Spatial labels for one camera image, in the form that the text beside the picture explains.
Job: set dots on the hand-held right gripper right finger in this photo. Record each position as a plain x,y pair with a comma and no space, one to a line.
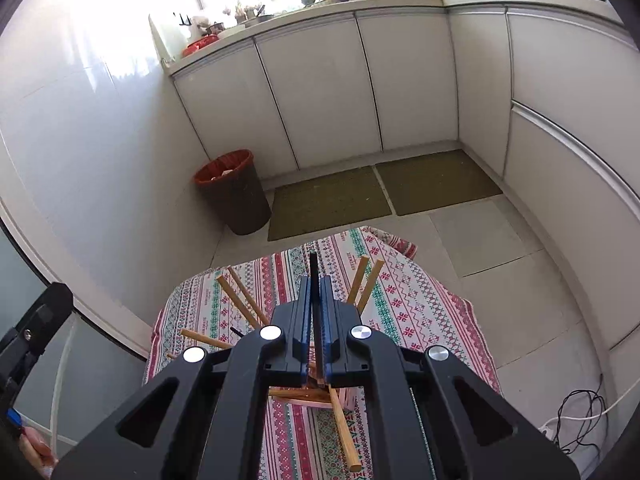
327,320

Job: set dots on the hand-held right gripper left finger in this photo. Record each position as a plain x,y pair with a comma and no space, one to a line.
306,320

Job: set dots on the red perforated chopstick holder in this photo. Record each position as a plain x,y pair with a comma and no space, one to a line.
310,398

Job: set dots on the group of wooden chopsticks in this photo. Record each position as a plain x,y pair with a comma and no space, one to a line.
345,430

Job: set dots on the jar of kitchen utensils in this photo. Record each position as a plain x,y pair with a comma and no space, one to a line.
250,12

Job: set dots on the person's left hand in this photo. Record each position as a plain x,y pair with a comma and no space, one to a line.
37,449

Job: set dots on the glass sliding door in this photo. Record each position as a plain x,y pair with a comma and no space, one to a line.
30,270

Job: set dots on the patterned red green tablecloth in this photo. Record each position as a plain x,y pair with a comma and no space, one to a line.
415,320

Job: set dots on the brown trash bin red liner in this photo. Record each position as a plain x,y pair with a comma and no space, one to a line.
235,200

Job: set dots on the white kitchen cabinet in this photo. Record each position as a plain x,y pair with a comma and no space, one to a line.
410,80

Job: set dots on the red bowl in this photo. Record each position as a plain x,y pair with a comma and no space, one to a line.
200,45

